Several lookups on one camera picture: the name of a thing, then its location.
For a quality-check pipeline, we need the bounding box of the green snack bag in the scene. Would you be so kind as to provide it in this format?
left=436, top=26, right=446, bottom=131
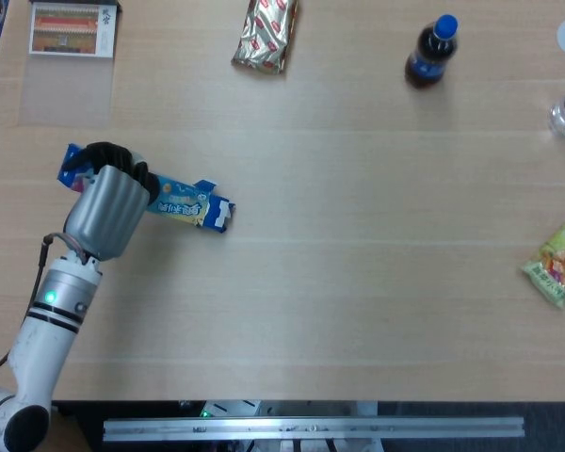
left=521, top=222, right=565, bottom=310

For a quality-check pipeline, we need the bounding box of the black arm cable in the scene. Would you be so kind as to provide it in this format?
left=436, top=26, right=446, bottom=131
left=0, top=232, right=86, bottom=378

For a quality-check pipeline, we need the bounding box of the aluminium rail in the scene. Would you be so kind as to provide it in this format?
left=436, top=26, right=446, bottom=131
left=102, top=415, right=527, bottom=443

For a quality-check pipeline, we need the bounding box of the cola bottle with blue cap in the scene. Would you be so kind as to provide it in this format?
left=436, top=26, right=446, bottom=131
left=403, top=13, right=459, bottom=90

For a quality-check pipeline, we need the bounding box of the light blue cookie box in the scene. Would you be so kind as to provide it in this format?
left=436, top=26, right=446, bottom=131
left=56, top=143, right=236, bottom=234

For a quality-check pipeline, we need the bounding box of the gold foil snack packet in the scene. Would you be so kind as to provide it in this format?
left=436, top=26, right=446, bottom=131
left=230, top=0, right=301, bottom=76

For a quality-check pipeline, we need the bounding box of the red picture card box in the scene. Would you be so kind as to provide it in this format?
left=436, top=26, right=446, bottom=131
left=27, top=0, right=123, bottom=57

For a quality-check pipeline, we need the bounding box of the robot left hand silver black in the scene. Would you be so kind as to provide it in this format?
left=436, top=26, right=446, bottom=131
left=58, top=140, right=161, bottom=263

